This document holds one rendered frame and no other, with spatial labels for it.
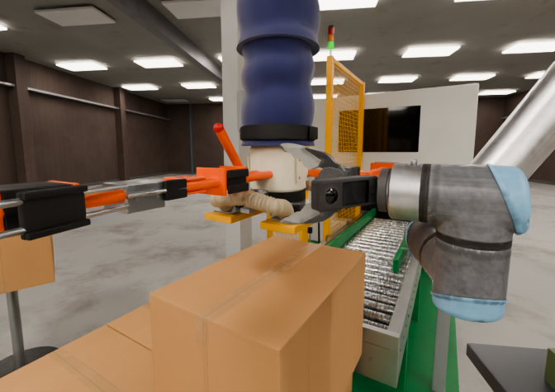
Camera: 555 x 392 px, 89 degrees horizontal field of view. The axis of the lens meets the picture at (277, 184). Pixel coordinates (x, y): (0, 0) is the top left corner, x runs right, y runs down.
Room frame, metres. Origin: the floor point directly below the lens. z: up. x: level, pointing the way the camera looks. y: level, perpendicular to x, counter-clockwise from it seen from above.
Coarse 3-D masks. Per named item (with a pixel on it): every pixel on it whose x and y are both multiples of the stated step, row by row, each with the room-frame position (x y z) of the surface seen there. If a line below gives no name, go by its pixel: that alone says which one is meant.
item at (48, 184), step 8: (8, 184) 0.35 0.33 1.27; (16, 184) 0.35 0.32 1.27; (24, 184) 0.35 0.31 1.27; (32, 184) 0.35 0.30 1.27; (40, 184) 0.35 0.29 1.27; (48, 184) 0.35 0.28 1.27; (56, 184) 0.35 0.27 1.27; (64, 184) 0.35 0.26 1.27; (72, 184) 0.36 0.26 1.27; (0, 192) 0.30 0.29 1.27; (8, 192) 0.30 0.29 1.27; (16, 192) 0.31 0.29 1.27; (0, 200) 0.29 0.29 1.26; (8, 208) 0.30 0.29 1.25; (16, 208) 0.30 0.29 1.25; (0, 216) 0.29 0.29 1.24; (8, 216) 0.30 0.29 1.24; (16, 216) 0.30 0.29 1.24; (0, 224) 0.29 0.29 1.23; (8, 224) 0.30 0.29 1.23; (16, 224) 0.30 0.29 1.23
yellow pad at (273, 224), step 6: (294, 204) 0.76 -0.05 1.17; (294, 210) 0.74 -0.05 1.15; (300, 210) 0.75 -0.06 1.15; (276, 216) 0.72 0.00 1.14; (264, 222) 0.68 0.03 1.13; (270, 222) 0.68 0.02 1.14; (276, 222) 0.68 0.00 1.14; (264, 228) 0.68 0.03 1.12; (270, 228) 0.67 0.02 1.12; (276, 228) 0.66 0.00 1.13; (282, 228) 0.65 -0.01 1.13; (288, 228) 0.65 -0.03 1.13; (294, 228) 0.64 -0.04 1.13; (300, 228) 0.66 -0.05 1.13
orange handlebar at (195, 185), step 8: (376, 168) 0.86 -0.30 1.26; (184, 176) 0.57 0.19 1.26; (192, 176) 0.57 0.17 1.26; (248, 176) 0.68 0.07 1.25; (256, 176) 0.70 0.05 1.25; (264, 176) 0.74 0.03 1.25; (272, 176) 0.77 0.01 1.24; (312, 176) 0.84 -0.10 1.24; (192, 184) 0.52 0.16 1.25; (200, 184) 0.54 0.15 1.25; (208, 184) 0.56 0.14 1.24; (216, 184) 0.58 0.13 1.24; (104, 192) 0.39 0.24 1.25; (112, 192) 0.40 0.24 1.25; (120, 192) 0.41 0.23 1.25; (192, 192) 0.52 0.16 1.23; (200, 192) 0.54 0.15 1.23; (88, 200) 0.37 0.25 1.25; (96, 200) 0.38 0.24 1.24; (104, 200) 0.39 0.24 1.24; (112, 200) 0.40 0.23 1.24; (120, 200) 0.41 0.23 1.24
